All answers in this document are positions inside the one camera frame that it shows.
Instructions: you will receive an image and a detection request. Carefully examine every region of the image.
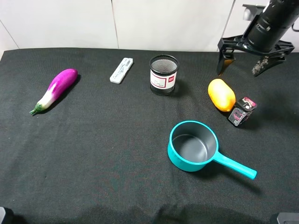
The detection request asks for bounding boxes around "purple toy eggplant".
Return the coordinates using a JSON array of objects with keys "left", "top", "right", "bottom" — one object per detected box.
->
[{"left": 29, "top": 68, "right": 78, "bottom": 115}]

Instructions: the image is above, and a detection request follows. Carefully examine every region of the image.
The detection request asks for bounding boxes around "yellow mango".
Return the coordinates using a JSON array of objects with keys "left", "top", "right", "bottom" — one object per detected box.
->
[{"left": 208, "top": 79, "right": 236, "bottom": 112}]

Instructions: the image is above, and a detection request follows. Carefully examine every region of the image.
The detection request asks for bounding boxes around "black gum tin box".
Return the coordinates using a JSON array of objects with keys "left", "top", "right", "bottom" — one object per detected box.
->
[{"left": 227, "top": 97, "right": 257, "bottom": 127}]

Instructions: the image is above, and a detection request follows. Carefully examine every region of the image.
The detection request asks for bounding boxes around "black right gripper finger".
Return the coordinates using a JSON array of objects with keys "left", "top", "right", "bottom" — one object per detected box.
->
[{"left": 252, "top": 56, "right": 279, "bottom": 77}]

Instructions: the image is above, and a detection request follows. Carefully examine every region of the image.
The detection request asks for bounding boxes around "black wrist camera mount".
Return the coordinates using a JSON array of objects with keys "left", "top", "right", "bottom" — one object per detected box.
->
[{"left": 242, "top": 4, "right": 265, "bottom": 21}]

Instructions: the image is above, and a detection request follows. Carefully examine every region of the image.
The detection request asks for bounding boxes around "white flat box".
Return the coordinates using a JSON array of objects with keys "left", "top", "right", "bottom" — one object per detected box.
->
[{"left": 109, "top": 58, "right": 133, "bottom": 84}]

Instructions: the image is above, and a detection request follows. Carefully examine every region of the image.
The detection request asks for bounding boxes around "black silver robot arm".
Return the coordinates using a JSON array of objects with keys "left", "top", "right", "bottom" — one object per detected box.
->
[{"left": 217, "top": 0, "right": 299, "bottom": 77}]

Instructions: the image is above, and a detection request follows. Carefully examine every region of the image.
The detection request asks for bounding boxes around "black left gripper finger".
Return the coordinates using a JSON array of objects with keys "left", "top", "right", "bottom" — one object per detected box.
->
[{"left": 216, "top": 48, "right": 235, "bottom": 76}]

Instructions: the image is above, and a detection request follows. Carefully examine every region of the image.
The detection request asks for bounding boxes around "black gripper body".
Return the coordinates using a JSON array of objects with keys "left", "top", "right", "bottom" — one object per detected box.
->
[{"left": 218, "top": 14, "right": 295, "bottom": 61}]

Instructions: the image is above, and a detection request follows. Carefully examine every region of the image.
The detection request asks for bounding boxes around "black mesh pen holder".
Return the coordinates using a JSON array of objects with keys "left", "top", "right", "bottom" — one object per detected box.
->
[{"left": 149, "top": 54, "right": 179, "bottom": 96}]

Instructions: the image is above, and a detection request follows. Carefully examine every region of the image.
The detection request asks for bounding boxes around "black table cloth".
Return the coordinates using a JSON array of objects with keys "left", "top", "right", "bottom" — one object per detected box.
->
[{"left": 0, "top": 48, "right": 299, "bottom": 224}]

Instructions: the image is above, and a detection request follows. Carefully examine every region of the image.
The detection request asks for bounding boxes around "teal saucepan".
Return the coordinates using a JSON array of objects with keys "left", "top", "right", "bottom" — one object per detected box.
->
[{"left": 167, "top": 120, "right": 257, "bottom": 180}]

